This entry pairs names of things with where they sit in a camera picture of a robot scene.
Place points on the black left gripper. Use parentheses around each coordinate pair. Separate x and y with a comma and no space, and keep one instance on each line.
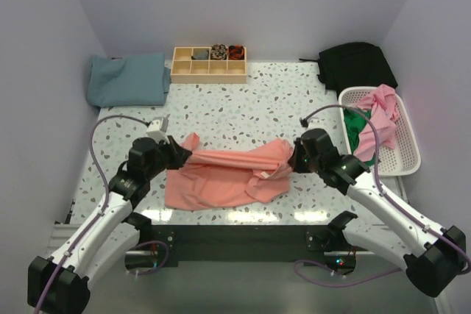
(182,154)

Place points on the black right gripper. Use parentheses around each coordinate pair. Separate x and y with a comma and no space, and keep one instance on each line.
(298,148)

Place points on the salmon pink t shirt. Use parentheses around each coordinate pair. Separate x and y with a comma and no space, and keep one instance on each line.
(223,178)

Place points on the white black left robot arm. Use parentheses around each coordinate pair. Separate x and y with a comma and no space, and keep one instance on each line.
(61,282)

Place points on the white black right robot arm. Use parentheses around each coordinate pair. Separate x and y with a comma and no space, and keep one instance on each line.
(431,255)

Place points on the green t shirt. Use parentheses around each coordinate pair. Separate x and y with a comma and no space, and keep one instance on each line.
(355,125)

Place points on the folded teal t shirt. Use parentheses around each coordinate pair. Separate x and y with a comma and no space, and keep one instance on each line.
(140,80)

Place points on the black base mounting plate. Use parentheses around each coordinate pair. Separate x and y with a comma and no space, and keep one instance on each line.
(249,243)

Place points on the wooden compartment tray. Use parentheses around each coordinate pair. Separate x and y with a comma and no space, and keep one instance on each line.
(184,70)

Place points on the light pink t shirt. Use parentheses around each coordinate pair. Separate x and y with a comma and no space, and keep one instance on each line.
(381,103)

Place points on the grey rolled sock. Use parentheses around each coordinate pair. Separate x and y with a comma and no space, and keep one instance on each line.
(200,54)

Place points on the black folded garment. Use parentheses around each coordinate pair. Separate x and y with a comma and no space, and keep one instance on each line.
(354,64)

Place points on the white plastic laundry basket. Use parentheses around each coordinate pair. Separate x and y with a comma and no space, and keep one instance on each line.
(405,158)

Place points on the brown patterned rolled sock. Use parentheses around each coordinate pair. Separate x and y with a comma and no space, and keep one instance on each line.
(218,52)

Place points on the orange black rolled sock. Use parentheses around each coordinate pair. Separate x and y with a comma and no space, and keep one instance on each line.
(236,52)

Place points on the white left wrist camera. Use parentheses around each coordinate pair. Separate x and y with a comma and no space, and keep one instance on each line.
(157,129)

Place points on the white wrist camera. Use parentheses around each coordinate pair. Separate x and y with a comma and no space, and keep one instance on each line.
(311,123)
(157,129)

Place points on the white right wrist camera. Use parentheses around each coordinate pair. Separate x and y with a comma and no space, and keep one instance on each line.
(311,123)

